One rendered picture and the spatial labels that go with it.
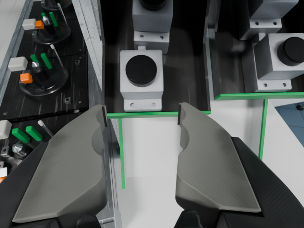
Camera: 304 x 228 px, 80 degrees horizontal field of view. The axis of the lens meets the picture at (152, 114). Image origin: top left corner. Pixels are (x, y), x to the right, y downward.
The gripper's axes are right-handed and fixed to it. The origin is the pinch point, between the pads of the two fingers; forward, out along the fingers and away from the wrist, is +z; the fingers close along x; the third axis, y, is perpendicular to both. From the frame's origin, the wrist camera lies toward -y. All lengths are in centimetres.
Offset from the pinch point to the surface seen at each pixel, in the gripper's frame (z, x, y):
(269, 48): 9.4, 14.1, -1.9
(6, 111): 34, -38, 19
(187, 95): 10.7, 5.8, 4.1
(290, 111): 132, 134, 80
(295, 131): 113, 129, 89
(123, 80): 6.0, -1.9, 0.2
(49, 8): 81, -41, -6
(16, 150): 17.3, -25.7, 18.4
